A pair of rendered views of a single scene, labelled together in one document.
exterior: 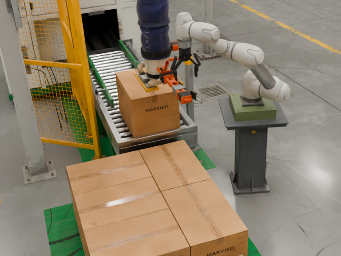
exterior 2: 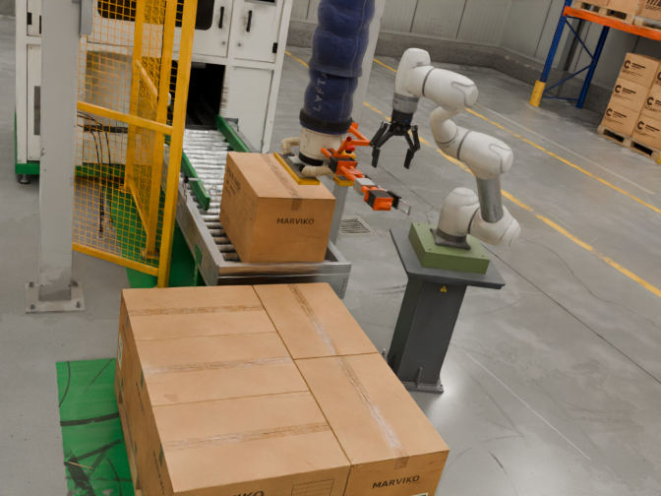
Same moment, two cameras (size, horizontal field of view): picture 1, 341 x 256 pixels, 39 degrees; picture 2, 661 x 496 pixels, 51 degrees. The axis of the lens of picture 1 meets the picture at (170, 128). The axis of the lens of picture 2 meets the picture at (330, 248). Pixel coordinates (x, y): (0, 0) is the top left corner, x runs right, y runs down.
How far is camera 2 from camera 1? 0.85 m
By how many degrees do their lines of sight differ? 10
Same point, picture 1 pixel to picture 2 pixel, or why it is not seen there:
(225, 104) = (401, 238)
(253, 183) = (420, 375)
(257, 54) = (505, 154)
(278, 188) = (456, 390)
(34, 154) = (55, 263)
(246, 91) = (448, 221)
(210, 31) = (465, 87)
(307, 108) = not seen: hidden behind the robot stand
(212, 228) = (388, 438)
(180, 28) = (409, 74)
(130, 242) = (242, 442)
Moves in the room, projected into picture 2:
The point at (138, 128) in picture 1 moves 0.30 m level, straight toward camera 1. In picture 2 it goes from (258, 248) to (263, 279)
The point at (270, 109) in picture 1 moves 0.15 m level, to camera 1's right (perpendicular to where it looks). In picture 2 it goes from (480, 257) to (509, 261)
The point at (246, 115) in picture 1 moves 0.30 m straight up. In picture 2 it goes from (442, 260) to (457, 203)
